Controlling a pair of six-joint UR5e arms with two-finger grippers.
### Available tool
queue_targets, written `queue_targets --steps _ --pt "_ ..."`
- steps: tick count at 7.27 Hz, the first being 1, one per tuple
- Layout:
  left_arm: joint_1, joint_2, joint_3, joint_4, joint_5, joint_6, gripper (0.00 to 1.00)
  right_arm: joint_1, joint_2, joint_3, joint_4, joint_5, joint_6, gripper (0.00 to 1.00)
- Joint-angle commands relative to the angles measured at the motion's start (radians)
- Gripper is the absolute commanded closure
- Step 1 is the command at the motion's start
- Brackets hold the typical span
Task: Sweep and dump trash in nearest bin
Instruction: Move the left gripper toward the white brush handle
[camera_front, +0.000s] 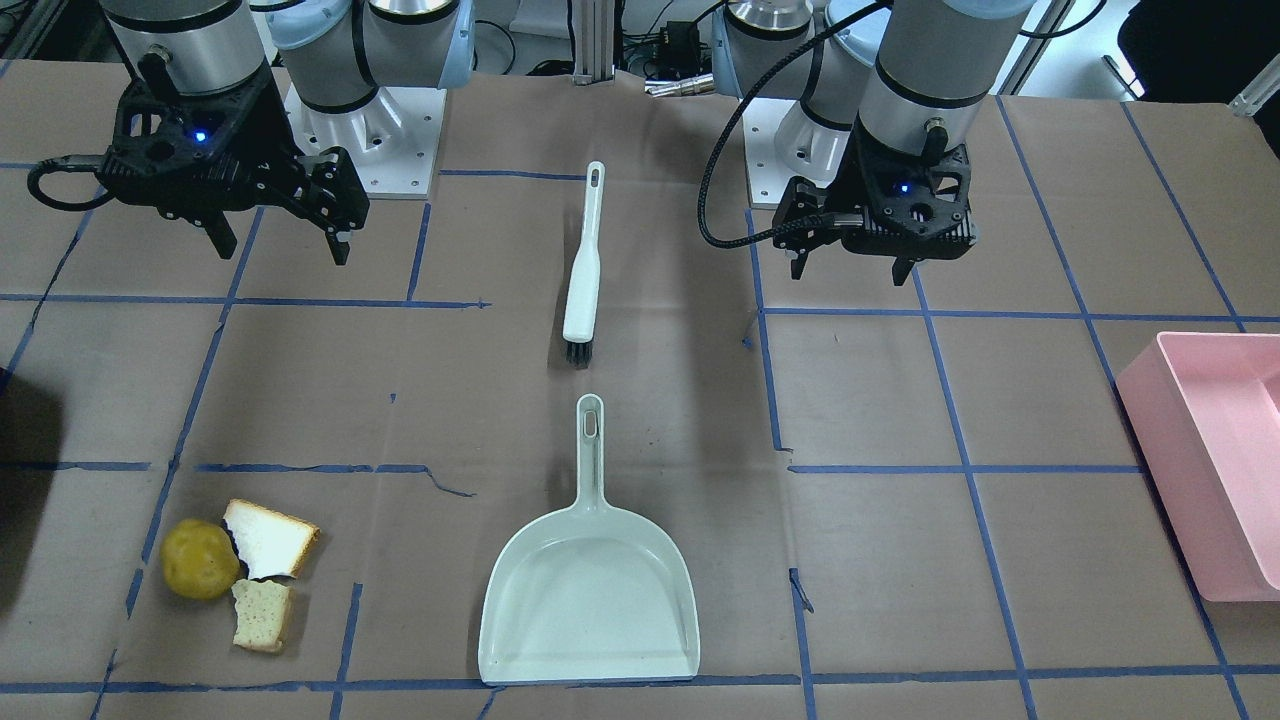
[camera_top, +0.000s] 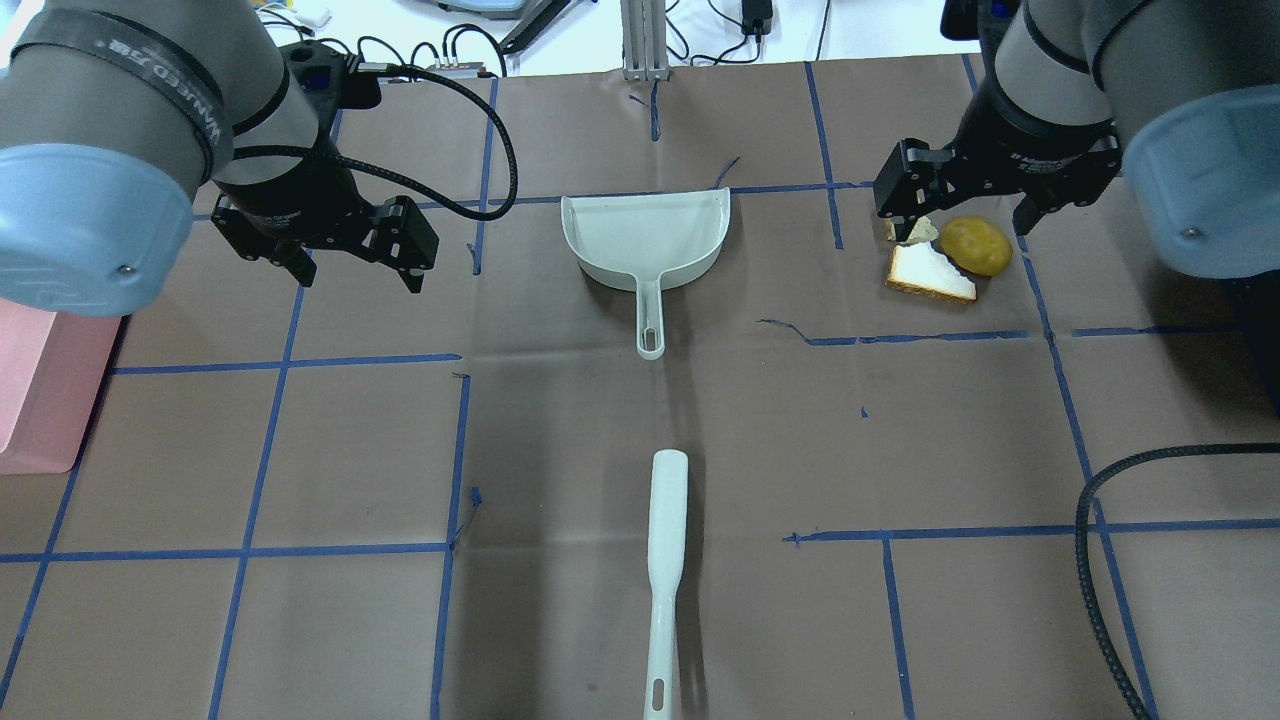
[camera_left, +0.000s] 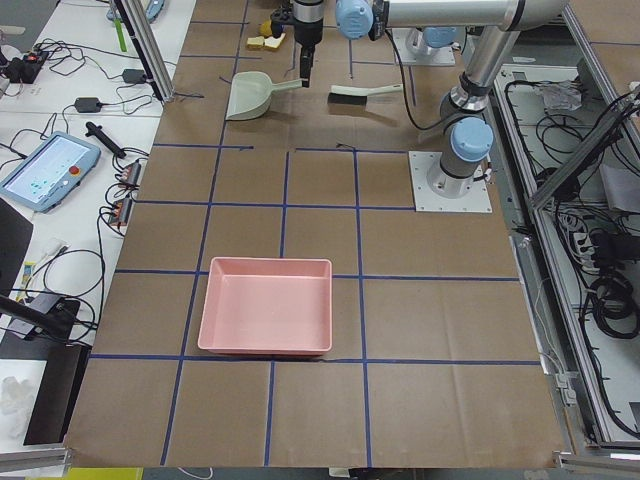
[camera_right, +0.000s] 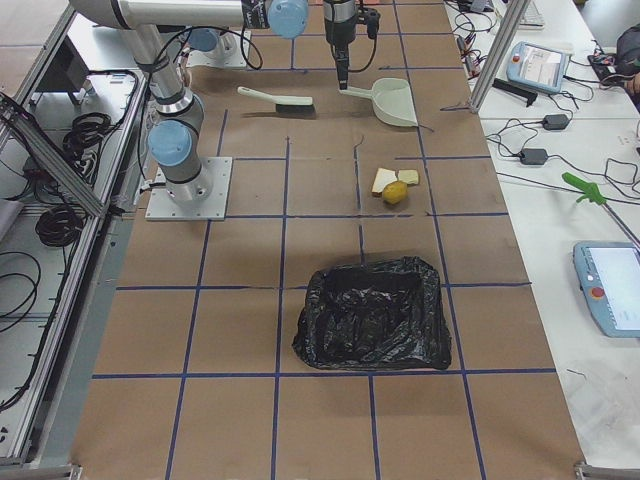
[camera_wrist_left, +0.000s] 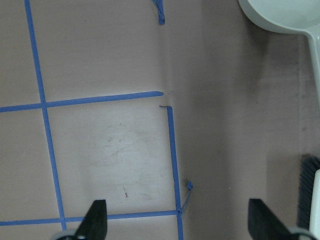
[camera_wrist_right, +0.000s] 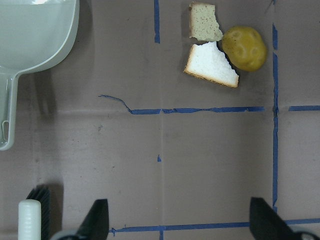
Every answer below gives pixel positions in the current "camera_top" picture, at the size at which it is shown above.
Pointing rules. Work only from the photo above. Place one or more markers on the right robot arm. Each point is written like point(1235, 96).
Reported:
point(1180, 98)

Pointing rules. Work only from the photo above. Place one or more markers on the aluminium frame post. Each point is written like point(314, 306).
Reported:
point(644, 33)

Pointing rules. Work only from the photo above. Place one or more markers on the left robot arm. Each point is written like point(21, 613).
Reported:
point(115, 113)

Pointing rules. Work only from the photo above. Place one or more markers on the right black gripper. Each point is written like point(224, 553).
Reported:
point(1030, 140)

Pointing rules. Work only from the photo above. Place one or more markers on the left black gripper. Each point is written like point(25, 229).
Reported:
point(297, 193)

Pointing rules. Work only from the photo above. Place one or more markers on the black power adapter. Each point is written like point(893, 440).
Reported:
point(756, 17)

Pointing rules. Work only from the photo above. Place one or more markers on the pink plastic bin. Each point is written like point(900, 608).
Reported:
point(52, 365)

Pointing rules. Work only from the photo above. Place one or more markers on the tan bread slice piece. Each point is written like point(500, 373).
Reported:
point(925, 231)

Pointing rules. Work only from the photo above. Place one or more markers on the pale green dustpan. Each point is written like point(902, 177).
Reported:
point(647, 244)

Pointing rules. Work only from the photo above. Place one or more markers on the yellow potato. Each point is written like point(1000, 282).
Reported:
point(977, 245)

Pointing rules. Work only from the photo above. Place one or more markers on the white bread slice piece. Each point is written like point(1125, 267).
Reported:
point(921, 270)

